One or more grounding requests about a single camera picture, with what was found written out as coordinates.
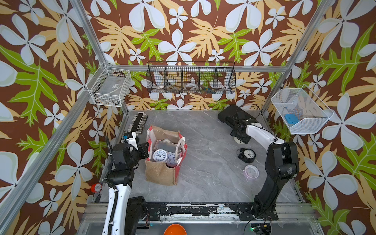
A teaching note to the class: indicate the white round alarm clock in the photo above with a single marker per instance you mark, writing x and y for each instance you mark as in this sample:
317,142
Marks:
160,155

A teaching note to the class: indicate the black plastic tool case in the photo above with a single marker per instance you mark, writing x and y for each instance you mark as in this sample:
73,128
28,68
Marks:
232,114

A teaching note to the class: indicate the blue object in basket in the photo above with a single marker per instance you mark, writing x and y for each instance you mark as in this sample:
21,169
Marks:
291,119

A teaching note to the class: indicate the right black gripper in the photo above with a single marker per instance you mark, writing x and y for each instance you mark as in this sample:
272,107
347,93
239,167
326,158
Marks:
233,132

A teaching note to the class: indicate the orange bowl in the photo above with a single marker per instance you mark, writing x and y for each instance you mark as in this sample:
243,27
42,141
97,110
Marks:
175,229

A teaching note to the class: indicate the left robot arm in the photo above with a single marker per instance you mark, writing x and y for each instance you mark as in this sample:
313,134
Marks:
123,213

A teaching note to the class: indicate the black round alarm clock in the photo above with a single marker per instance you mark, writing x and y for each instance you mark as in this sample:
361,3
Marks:
246,155

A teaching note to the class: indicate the red burlap canvas bag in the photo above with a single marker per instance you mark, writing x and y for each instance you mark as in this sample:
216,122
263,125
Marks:
158,172

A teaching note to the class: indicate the beige twin-bell alarm clock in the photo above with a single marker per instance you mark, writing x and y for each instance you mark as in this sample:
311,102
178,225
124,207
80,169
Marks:
238,141

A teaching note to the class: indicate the red emergency button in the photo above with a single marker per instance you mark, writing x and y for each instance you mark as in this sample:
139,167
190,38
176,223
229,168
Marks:
96,188

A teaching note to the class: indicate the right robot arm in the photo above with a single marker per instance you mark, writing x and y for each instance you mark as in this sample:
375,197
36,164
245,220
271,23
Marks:
281,162

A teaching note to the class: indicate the black socket set holder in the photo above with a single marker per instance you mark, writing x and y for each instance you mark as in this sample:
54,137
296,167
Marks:
138,123

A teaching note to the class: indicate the white wire basket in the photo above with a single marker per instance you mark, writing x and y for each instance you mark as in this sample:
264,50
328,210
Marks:
109,85
311,110

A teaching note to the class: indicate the pink twin-bell alarm clock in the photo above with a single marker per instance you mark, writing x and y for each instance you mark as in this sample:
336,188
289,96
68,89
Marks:
171,159

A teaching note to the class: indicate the black wire basket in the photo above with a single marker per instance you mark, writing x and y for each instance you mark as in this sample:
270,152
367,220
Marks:
191,77

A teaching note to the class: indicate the black mounting rail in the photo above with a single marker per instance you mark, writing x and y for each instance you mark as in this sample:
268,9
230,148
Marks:
154,211

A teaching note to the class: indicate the light pink round clock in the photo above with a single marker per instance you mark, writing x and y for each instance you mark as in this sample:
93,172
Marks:
250,172

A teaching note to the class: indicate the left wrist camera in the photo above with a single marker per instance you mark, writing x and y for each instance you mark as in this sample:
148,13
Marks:
131,138

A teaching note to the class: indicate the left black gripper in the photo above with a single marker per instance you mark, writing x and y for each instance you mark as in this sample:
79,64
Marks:
143,150

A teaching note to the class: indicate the white wire basket left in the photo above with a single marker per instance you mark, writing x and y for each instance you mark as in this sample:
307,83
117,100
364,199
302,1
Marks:
109,85

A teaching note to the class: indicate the white wire basket right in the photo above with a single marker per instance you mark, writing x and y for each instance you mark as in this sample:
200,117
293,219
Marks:
311,110

